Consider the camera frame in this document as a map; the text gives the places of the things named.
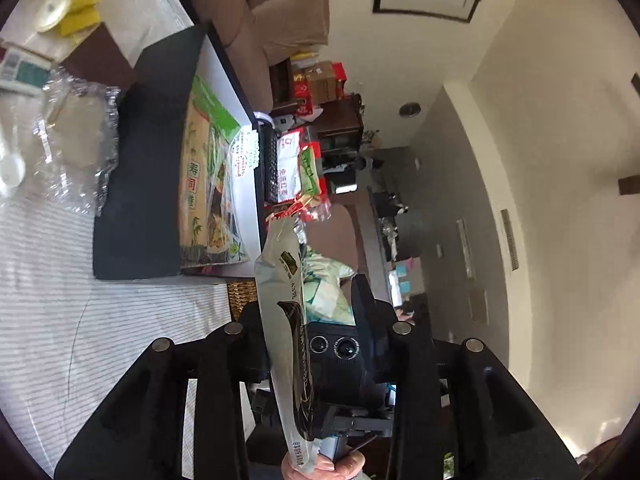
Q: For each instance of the clear tape roll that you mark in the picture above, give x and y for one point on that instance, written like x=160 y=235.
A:
x=54 y=6

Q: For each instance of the white red-print packet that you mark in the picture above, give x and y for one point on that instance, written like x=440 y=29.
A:
x=290 y=165

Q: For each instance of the striped tablecloth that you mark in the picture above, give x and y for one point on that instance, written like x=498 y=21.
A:
x=75 y=270

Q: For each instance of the green and red packet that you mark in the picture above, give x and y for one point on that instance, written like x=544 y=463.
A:
x=310 y=170

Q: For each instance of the beige sofa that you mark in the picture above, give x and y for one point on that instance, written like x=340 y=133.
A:
x=280 y=10

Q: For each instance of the green sushi mat packet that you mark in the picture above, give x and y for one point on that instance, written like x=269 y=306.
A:
x=200 y=185

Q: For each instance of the black storage box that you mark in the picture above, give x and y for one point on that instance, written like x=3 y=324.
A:
x=145 y=185

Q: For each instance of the brown armchair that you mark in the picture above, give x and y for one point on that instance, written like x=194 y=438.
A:
x=345 y=240

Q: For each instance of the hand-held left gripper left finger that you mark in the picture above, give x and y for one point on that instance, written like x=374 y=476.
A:
x=220 y=385

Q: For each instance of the red candy bag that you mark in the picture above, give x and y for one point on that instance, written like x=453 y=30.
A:
x=305 y=207

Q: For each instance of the person's right hand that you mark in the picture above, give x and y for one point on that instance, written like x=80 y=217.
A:
x=345 y=467

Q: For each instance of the black keyboard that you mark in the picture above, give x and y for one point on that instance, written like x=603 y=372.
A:
x=269 y=165

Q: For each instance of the wicker basket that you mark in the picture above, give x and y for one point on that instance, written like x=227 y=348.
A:
x=242 y=302

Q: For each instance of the floral cloth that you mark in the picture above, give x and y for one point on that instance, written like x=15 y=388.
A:
x=325 y=280

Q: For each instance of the wall vent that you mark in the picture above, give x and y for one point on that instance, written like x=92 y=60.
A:
x=509 y=240

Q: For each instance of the white and teal device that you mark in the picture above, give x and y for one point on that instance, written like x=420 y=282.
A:
x=22 y=72

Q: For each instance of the brown wallet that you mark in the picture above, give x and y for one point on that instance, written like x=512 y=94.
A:
x=110 y=65

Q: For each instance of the clear plastic bag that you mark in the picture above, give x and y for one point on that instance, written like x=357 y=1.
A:
x=75 y=135

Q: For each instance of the dark wooden cabinet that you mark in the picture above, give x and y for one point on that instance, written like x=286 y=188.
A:
x=340 y=120

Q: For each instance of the white plastic spoon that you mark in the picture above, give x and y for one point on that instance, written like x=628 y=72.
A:
x=11 y=165

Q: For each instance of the cardboard box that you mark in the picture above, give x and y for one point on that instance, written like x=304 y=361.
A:
x=322 y=82

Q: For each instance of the red box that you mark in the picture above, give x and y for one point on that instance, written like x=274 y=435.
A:
x=302 y=95

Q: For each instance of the purple tape dispenser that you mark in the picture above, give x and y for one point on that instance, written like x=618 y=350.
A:
x=264 y=119

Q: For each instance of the silver foil packet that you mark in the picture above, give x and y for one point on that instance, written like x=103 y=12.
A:
x=280 y=280

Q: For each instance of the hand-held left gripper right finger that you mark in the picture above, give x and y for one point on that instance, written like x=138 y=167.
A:
x=367 y=330

